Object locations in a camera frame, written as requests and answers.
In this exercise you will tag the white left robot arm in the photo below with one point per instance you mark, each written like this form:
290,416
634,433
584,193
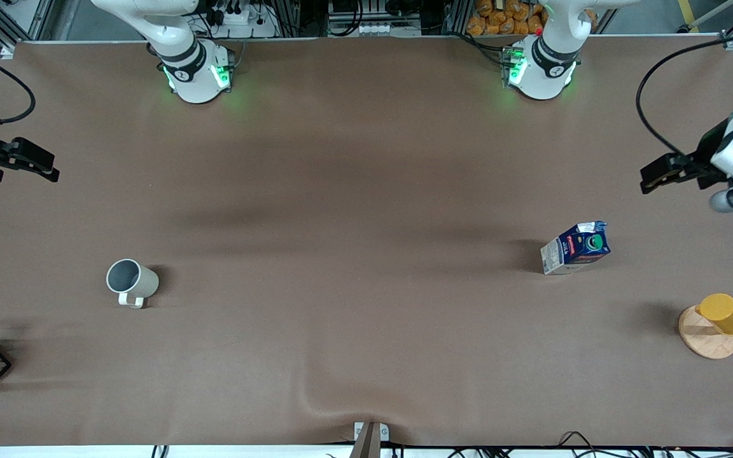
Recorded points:
541,76

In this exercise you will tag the yellow cup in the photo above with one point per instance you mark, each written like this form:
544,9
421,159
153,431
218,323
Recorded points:
726,313

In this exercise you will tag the white power strip with plugs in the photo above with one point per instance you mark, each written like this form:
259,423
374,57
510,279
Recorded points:
242,22

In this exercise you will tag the long white power strip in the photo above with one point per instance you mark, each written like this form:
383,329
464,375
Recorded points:
389,28

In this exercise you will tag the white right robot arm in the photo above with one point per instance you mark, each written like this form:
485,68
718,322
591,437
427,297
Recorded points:
195,76

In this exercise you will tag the gray camera mount bracket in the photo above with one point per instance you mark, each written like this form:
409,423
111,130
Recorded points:
370,440

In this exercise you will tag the white mug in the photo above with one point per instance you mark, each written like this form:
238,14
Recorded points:
140,281

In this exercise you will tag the blue milk carton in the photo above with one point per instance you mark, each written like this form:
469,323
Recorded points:
579,249

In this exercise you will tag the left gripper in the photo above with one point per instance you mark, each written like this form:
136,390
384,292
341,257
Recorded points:
709,149

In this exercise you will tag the wooden mug stand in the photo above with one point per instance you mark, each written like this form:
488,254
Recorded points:
704,340

